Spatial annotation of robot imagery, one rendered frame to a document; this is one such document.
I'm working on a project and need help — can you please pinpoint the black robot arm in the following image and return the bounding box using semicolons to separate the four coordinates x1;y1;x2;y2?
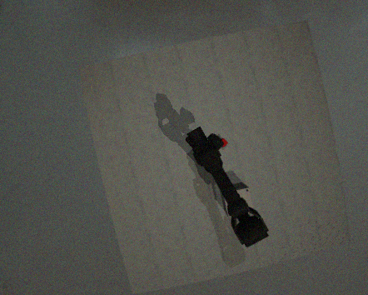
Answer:
187;127;269;247

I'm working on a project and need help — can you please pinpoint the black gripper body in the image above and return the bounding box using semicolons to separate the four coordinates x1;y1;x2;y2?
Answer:
186;137;194;147

